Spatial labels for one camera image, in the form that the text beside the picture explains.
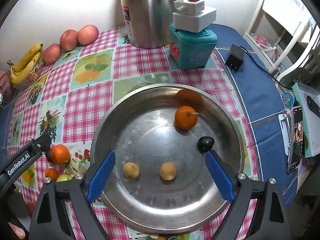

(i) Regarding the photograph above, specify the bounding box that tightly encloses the white storage shelf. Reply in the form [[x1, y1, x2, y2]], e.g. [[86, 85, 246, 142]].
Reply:
[[244, 0, 314, 77]]

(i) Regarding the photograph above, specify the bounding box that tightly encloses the dark plum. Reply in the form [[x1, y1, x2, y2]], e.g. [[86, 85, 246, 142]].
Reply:
[[197, 136, 215, 153], [46, 151, 53, 163]]

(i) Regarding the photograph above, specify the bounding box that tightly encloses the right red apple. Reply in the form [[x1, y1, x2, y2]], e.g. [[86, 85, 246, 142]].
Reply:
[[77, 24, 99, 46]]

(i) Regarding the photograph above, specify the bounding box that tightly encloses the clear plastic fruit tray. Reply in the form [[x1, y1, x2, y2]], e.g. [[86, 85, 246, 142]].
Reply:
[[13, 63, 44, 90]]

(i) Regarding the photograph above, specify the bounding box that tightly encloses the pink paper flower bouquet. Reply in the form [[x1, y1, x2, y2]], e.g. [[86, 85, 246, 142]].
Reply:
[[0, 70, 14, 109]]

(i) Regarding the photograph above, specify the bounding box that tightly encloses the upper yellow banana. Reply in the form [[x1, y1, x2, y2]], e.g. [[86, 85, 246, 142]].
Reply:
[[7, 44, 43, 72]]

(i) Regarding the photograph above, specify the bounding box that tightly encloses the teal rimmed white box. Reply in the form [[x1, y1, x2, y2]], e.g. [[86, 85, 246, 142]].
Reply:
[[292, 82, 319, 158]]

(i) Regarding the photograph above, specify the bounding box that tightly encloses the teal plastic box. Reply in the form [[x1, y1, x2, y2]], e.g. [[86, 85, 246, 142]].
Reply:
[[169, 24, 218, 70]]

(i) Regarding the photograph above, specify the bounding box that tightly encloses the red apple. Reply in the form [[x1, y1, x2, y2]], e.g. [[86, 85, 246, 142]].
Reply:
[[42, 43, 62, 64], [60, 29, 78, 52], [77, 24, 99, 46]]

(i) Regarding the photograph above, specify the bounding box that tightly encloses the stainless steel thermos jug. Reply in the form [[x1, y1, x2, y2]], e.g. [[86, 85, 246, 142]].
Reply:
[[120, 0, 175, 49]]

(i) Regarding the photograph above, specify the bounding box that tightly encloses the white power strip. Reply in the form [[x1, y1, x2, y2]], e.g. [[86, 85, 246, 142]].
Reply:
[[168, 0, 217, 33]]

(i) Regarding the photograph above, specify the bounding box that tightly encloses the black power adapter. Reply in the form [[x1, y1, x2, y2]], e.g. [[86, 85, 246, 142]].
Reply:
[[225, 44, 244, 71]]

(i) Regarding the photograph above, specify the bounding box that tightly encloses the middle red apple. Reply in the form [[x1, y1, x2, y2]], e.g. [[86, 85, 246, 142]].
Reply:
[[60, 29, 78, 52]]

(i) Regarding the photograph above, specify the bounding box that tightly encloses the checkered fruit-print tablecloth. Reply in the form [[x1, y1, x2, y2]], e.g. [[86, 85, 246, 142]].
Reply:
[[6, 24, 258, 179]]

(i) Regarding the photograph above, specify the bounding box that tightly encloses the white plastic chair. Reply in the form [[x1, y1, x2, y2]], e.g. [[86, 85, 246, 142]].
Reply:
[[276, 18, 319, 88]]

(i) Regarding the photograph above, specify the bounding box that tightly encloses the green guava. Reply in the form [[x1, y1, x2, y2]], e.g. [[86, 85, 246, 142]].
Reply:
[[56, 174, 72, 183]]

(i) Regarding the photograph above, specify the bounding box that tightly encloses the white phone stand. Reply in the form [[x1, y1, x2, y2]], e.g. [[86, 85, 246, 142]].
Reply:
[[278, 114, 291, 157]]

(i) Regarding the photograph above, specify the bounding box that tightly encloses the large steel basin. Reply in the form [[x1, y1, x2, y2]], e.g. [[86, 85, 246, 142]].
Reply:
[[91, 83, 244, 233]]

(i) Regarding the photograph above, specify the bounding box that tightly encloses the black adapter cable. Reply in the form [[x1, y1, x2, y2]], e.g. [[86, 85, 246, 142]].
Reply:
[[240, 45, 293, 91]]

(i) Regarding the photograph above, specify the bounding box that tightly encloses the person's hand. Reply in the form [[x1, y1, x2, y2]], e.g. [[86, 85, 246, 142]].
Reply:
[[8, 199, 36, 240]]

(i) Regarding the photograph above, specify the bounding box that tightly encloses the lower yellow banana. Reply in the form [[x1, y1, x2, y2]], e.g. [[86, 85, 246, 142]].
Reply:
[[10, 52, 41, 86]]

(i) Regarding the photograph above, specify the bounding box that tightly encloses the blue quilted table cover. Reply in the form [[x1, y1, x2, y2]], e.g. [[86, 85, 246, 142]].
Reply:
[[209, 24, 298, 206]]

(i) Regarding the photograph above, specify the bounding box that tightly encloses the left red apple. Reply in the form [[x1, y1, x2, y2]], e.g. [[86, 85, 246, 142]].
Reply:
[[42, 43, 62, 64]]

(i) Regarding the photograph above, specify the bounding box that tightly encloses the orange tangerine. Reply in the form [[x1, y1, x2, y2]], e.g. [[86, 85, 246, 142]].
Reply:
[[174, 106, 200, 131], [51, 145, 71, 165], [45, 168, 60, 181]]

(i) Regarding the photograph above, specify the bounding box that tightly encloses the smartphone on stand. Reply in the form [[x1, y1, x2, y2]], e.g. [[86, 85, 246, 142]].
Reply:
[[287, 106, 304, 174]]

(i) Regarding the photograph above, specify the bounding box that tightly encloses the yellow banana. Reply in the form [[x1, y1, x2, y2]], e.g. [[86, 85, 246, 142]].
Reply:
[[10, 52, 41, 86], [7, 44, 43, 72]]

